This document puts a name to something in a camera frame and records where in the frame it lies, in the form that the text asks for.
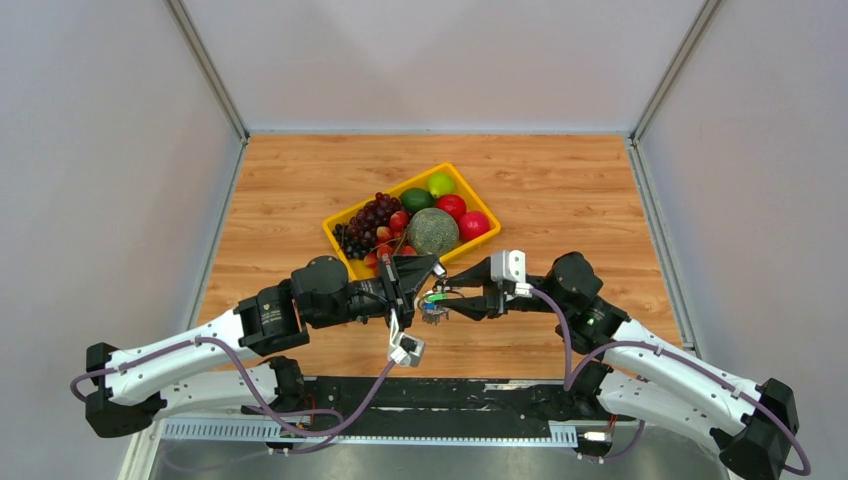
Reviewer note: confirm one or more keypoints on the yellow plastic tray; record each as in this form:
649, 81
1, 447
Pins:
359, 271

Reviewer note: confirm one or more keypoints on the green netted melon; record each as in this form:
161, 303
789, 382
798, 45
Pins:
432, 231

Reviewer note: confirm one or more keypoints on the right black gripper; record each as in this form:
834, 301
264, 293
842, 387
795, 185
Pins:
493, 301

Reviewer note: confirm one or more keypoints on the aluminium frame post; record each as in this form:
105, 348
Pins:
185, 24
686, 48

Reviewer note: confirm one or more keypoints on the right aluminium frame post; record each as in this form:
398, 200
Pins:
686, 48

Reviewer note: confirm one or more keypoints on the pink red apple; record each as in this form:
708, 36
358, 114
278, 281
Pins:
472, 225

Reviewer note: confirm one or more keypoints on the left aluminium frame post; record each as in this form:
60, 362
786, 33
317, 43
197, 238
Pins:
185, 24

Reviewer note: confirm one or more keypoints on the light green lime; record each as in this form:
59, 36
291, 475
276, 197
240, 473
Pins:
440, 184

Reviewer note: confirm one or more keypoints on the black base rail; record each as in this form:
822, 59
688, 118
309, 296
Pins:
425, 412

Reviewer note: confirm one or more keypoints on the dark green avocado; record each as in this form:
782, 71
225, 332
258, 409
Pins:
416, 199

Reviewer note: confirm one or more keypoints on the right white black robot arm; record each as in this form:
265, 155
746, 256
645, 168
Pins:
631, 371

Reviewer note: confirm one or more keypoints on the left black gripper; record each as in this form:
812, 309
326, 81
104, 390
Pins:
412, 271

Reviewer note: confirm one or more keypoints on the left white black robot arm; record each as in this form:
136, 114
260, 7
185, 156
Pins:
235, 358

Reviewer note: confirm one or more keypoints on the dark purple grape bunch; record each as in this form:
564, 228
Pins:
354, 236

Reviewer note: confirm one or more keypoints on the pile of coloured tagged keys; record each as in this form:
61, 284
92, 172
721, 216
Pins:
430, 303

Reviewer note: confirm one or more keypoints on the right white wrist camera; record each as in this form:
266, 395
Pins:
508, 272

